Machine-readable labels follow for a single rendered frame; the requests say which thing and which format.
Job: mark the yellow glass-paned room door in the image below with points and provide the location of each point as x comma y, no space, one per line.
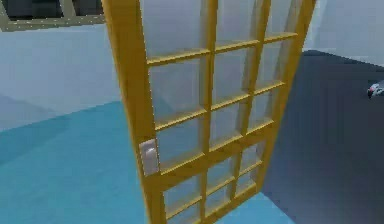
133,83

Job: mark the olive framed window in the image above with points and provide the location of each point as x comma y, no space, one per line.
50,22

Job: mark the small white and black object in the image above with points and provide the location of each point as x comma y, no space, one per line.
375,89

